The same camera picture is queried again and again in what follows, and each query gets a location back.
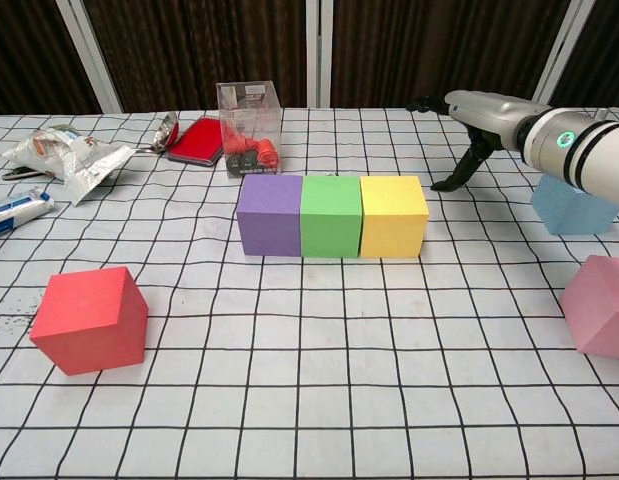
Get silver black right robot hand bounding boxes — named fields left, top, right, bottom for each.
left=406, top=89, right=540, bottom=192

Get yellow foam cube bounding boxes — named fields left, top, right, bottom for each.
left=358, top=175, right=430, bottom=260

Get green foam cube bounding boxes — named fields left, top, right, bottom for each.
left=299, top=175, right=363, bottom=259

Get pink foam cube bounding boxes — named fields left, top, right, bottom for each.
left=559, top=255, right=619, bottom=362

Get purple foam cube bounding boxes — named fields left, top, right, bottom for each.
left=236, top=175, right=304, bottom=258

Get red foam cube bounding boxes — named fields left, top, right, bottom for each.
left=29, top=266, right=150, bottom=377

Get light blue foam cube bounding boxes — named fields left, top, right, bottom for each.
left=530, top=174, right=619, bottom=237

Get red plastic stamp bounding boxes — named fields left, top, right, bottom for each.
left=256, top=138, right=281, bottom=169
left=223, top=122, right=256, bottom=157

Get clear plastic box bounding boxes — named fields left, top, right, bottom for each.
left=216, top=80, right=283, bottom=180

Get black stamp pieces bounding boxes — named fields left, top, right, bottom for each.
left=225, top=153, right=280, bottom=177

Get red ink pad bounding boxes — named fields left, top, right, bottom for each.
left=166, top=118, right=225, bottom=167

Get metal spoon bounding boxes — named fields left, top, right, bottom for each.
left=133, top=111, right=180, bottom=155

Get crumpled white snack bag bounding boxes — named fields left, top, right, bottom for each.
left=1, top=124, right=135, bottom=207

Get small black metal clip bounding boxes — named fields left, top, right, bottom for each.
left=1, top=167, right=43, bottom=182

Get white blue toothpaste tube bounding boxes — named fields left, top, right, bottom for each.
left=0, top=185, right=56, bottom=242

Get white partition frame post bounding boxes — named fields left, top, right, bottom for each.
left=56, top=0, right=124, bottom=114
left=305, top=0, right=333, bottom=109
left=531, top=0, right=595, bottom=109

